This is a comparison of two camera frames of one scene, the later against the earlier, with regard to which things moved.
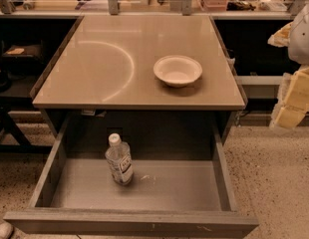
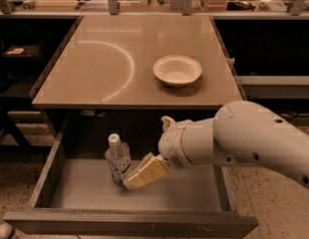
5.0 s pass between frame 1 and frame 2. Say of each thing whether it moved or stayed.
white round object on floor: stayed
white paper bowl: stayed
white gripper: moved
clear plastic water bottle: stayed
